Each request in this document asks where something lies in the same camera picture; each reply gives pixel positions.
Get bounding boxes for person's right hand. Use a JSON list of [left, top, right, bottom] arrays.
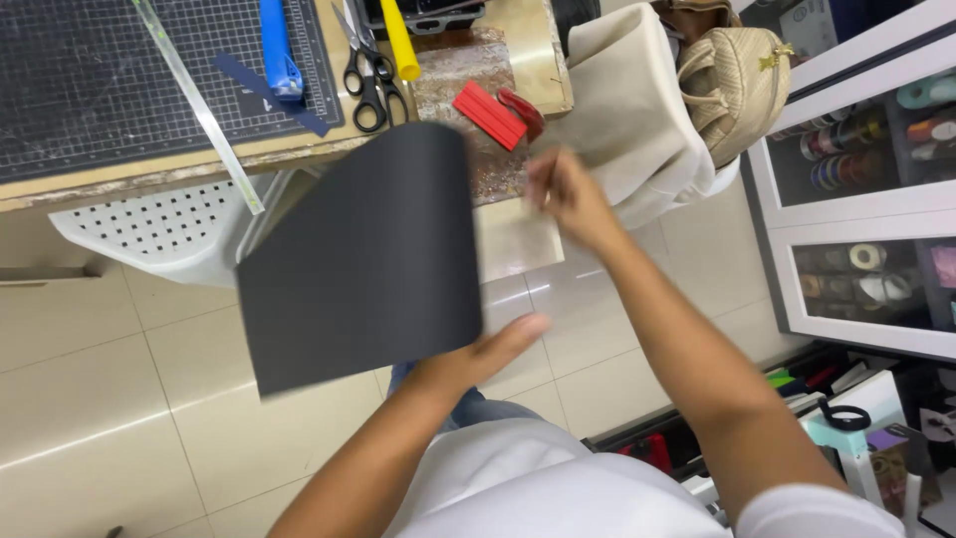
[[525, 147, 627, 251]]

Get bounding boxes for person's left hand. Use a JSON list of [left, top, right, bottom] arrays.
[[410, 313, 554, 396]]

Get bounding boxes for black paper sheet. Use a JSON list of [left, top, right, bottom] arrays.
[[236, 122, 485, 399]]

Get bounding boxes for red ribbed block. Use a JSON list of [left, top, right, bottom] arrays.
[[452, 80, 529, 152]]

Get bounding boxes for glittery paper sheet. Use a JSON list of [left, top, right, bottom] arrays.
[[409, 27, 533, 208]]

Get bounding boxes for beige cloth bag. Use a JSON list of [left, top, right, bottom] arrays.
[[529, 2, 718, 231]]

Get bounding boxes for yellow tube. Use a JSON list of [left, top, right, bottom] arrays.
[[379, 0, 422, 82]]

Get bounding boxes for black tray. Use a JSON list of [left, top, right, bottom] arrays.
[[353, 0, 488, 37]]

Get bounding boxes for woven straw handbag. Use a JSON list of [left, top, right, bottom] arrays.
[[676, 27, 796, 169]]

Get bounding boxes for person's blue jeans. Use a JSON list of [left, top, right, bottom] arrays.
[[386, 361, 546, 436]]

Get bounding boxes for dark blue paper strip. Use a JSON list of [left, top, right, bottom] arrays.
[[212, 51, 332, 138]]

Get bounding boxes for white glass door cabinet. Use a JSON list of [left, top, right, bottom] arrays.
[[739, 0, 956, 363]]

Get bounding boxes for person's white shirt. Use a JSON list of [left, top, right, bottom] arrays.
[[382, 418, 908, 538]]

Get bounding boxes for clear plastic ruler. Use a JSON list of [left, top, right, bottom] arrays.
[[131, 0, 266, 216]]

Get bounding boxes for white perforated plastic stool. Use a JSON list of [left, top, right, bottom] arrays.
[[48, 169, 322, 288]]

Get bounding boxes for heap of craft supplies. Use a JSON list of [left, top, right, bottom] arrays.
[[583, 344, 956, 538]]

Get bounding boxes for black cutting mat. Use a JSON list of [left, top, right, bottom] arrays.
[[0, 0, 345, 185]]

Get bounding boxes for red handled tool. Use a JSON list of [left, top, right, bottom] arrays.
[[496, 87, 547, 143]]

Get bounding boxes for black handled scissors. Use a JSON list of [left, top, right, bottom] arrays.
[[331, 0, 410, 134]]

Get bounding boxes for blue handled cutter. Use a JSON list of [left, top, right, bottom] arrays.
[[258, 0, 306, 102]]

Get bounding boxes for black tape ring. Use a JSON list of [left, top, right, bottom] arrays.
[[817, 396, 872, 432]]

